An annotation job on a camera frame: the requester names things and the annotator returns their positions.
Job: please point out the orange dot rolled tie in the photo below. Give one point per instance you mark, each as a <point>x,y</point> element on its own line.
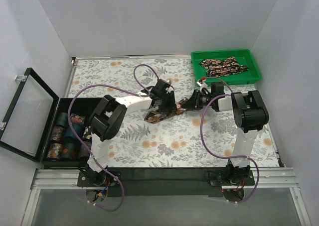
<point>69,151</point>

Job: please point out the brown pattern rolled tie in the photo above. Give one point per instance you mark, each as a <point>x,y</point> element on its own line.
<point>83,154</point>

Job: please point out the aluminium frame rail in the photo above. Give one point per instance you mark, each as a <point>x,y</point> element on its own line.
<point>68,179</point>

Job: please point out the floral patterned table mat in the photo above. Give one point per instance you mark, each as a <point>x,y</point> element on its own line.
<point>192,139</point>

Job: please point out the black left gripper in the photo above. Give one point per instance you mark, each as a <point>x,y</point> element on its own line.
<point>164,105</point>

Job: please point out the cat print brown tie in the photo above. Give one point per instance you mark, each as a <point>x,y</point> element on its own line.
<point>156,116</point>

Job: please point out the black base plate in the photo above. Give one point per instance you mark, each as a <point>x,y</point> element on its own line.
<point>162,181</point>

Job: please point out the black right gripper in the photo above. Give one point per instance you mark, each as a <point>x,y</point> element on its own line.
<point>196,100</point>

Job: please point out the black display box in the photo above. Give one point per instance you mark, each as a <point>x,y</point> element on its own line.
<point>28,123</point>

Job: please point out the orange floral rolled tie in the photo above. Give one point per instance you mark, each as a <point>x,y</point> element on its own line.
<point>77,119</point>

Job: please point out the floral tie in tray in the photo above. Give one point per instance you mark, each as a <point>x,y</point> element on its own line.
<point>222,68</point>

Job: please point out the white floral rolled tie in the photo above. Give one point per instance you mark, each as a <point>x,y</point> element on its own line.
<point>87,134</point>

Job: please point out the hexagon pattern rolled tie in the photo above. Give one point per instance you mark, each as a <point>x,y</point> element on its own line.
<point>55,151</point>

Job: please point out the green plastic tray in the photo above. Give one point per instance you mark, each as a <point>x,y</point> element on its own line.
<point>243,56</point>

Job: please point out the pink floral rolled tie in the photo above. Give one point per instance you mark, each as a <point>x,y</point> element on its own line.
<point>57,133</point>

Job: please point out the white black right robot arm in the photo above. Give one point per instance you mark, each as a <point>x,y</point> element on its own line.
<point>250,116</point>

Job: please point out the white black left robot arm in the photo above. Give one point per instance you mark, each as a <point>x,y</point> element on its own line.
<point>107,118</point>

